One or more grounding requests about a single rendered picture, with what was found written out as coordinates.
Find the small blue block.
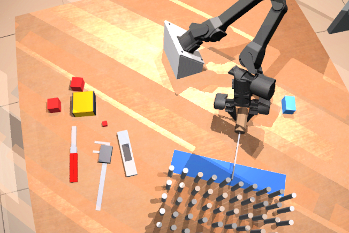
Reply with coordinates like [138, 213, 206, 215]
[282, 95, 296, 115]

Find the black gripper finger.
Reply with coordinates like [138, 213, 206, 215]
[247, 108, 258, 122]
[225, 106, 237, 121]

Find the yellow box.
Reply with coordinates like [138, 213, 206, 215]
[72, 91, 96, 117]

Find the blue flat strip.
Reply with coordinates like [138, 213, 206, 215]
[171, 150, 286, 194]

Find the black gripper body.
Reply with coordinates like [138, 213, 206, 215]
[214, 89, 270, 115]

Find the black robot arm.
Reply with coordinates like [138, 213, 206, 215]
[177, 0, 288, 101]

